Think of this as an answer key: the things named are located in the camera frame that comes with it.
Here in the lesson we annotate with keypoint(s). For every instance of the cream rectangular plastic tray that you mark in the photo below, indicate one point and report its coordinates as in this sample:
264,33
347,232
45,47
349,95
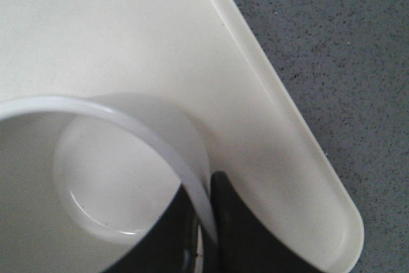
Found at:
202,56

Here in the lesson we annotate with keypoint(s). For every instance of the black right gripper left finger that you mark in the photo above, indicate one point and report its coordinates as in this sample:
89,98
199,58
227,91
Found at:
170,246

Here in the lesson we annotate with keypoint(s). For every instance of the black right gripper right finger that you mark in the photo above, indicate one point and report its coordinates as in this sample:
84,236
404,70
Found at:
244,244

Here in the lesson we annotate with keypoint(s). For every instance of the white smiley mug black handle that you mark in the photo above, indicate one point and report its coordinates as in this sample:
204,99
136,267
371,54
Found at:
83,181

